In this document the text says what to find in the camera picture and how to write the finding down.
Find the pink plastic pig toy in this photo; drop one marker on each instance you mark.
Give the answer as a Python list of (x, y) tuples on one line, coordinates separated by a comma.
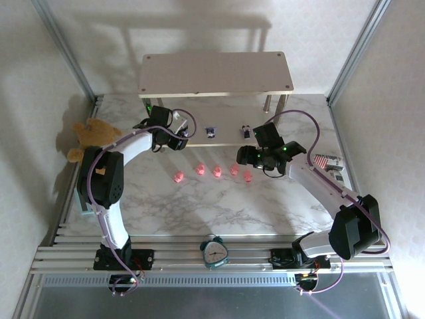
[(217, 171), (234, 169), (200, 169), (247, 176), (179, 176)]

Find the black white toy figurine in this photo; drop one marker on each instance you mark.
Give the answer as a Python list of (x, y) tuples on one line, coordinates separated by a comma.
[(246, 131)]

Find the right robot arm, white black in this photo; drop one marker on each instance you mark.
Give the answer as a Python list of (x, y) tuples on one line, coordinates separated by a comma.
[(318, 186)]

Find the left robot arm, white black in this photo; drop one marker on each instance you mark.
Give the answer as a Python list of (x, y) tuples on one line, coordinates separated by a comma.
[(99, 179)]

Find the two-tier beige shelf, metal legs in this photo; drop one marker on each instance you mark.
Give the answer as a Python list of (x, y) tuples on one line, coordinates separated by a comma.
[(216, 73)]

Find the american flag print pouch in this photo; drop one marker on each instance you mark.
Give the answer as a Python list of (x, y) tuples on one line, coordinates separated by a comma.
[(328, 164)]

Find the brown teddy bear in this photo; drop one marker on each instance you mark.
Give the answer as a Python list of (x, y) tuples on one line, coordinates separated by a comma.
[(96, 133)]

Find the teal twin-bell alarm clock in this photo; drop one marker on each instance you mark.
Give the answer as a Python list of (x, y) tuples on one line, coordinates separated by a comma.
[(214, 253)]

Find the teal dotted box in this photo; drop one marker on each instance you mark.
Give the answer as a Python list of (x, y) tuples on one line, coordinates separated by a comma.
[(82, 206)]

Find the grey vented metal panel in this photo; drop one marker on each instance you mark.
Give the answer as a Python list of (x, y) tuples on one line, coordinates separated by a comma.
[(212, 302)]

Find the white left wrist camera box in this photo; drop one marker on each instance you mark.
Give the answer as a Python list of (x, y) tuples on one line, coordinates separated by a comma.
[(179, 121)]

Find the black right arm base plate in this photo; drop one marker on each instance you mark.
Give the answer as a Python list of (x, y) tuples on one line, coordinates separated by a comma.
[(282, 257)]

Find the aluminium extrusion table frame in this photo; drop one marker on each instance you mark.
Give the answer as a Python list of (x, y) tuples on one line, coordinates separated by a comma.
[(186, 257)]

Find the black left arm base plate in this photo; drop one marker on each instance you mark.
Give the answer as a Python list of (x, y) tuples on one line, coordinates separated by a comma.
[(142, 257)]

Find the aluminium frame post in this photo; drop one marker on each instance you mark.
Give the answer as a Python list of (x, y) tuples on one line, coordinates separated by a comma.
[(64, 50), (358, 50)]

